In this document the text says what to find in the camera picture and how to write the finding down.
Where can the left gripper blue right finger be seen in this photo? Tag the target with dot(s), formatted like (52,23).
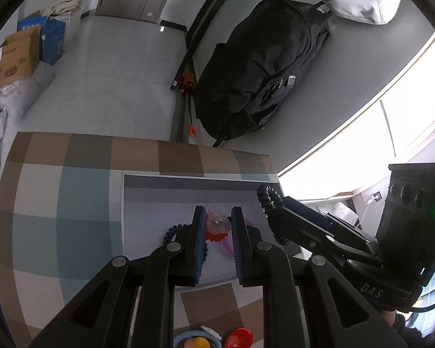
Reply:
(238,230)

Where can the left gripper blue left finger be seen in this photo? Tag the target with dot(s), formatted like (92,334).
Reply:
(199,235)

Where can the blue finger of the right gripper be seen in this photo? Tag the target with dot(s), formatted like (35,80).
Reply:
(342,231)

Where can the red round hair clip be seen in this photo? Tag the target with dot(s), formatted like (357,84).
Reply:
(218,225)

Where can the grey cardboard box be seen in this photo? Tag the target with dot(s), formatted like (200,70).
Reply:
(153,205)

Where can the black backpack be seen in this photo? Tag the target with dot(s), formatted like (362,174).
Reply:
(264,59)

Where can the checkered table cloth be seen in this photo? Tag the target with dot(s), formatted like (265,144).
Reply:
(61,211)

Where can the white plastic bags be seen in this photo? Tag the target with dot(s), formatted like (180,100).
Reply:
(18,97)

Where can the blue cardboard box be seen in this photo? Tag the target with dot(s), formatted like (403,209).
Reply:
(52,36)

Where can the brown cardboard box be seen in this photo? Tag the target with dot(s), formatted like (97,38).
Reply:
(19,55)

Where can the cream tote bag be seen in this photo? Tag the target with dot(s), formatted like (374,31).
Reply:
(61,7)

